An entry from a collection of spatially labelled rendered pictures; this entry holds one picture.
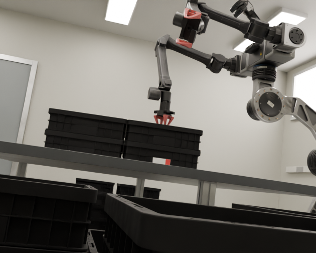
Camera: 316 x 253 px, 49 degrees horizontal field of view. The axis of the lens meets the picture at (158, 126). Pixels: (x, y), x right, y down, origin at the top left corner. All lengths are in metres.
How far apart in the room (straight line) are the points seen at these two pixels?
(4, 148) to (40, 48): 4.03
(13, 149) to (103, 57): 4.04
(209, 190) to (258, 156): 4.29
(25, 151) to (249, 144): 4.67
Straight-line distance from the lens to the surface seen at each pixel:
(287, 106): 2.05
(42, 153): 1.30
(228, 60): 2.30
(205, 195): 1.44
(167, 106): 1.84
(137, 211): 0.28
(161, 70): 2.00
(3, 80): 5.16
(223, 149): 5.46
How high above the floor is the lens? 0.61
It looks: 10 degrees up
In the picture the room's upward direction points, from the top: 7 degrees clockwise
